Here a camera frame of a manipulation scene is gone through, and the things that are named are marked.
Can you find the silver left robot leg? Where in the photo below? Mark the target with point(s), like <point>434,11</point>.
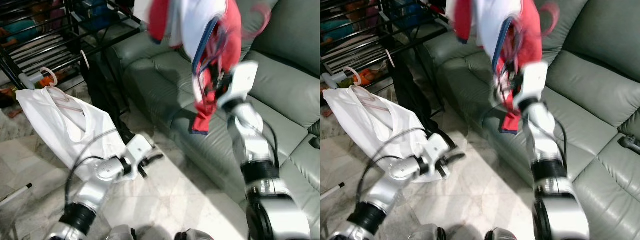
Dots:
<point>120,234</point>
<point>427,234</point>

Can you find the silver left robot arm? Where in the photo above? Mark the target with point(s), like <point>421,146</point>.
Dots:
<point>95,185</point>
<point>390,185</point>

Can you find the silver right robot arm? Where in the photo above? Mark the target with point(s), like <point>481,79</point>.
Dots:
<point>547,145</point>
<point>255,145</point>

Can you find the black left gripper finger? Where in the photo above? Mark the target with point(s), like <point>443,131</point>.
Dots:
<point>156,157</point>
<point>457,157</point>

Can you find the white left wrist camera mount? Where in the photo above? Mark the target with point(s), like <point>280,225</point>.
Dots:
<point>140,147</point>
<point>437,147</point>

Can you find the white plastic hanger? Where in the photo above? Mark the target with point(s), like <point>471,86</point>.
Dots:
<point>56,79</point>
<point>88,57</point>
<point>391,57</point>
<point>360,75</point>

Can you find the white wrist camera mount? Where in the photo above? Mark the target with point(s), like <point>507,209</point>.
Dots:
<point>437,147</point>
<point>532,82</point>
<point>140,147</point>
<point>242,82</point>

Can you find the black garment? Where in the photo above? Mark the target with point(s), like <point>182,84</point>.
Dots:
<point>102,95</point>
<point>415,95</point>

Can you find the silver robot leg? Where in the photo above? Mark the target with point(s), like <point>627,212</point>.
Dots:
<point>195,235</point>
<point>120,234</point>
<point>500,235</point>
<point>427,234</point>

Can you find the orange item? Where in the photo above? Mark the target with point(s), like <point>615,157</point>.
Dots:
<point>47,80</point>
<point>372,79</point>

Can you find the blue bag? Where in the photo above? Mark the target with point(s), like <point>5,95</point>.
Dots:
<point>407,10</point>
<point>97,9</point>

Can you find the red garment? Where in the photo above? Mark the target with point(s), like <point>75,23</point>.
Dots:
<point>510,122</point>
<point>202,120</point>

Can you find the grey green leather sofa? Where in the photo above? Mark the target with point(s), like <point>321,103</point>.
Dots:
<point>590,65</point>
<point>280,65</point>

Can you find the white pole black tip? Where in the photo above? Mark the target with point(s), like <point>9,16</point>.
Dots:
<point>15,196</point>
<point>332,192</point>

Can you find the white garment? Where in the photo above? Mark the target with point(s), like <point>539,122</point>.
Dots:
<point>55,130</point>
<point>365,130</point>

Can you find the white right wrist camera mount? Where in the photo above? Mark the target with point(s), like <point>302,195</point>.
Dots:
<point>242,82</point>
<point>532,82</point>

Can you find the black metal drying rack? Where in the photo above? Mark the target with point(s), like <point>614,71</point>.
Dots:
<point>30,79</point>
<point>334,80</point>

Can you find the silver right robot leg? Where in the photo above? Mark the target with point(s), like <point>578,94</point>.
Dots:
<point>195,235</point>
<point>500,235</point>

